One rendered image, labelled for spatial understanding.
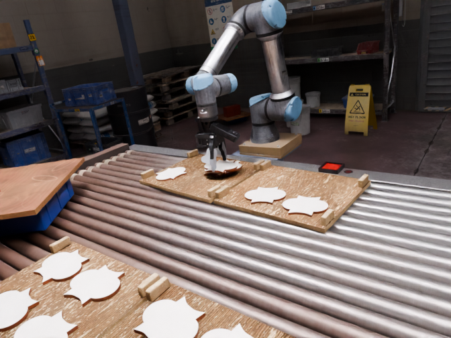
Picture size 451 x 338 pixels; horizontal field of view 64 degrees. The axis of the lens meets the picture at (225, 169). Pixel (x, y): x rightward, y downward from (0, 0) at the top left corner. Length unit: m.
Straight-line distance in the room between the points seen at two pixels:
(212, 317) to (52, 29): 5.93
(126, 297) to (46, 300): 0.20
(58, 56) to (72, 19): 0.67
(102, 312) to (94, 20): 6.23
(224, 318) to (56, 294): 0.43
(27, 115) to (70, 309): 4.62
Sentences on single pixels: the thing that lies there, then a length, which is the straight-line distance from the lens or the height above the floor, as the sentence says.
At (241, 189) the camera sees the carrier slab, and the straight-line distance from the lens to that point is 1.31.
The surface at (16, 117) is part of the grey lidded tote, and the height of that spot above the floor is 0.78.
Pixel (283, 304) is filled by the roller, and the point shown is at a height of 0.92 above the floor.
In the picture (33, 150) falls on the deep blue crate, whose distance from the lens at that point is 5.50.
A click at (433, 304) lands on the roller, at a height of 0.92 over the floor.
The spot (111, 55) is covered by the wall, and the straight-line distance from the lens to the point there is 6.98.
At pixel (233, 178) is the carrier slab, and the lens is 1.41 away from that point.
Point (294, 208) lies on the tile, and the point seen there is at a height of 0.94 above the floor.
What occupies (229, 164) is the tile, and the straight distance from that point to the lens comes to 1.43.
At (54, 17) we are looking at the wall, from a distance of 6.51.
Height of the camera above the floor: 1.48
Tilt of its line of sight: 21 degrees down
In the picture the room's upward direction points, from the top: 8 degrees counter-clockwise
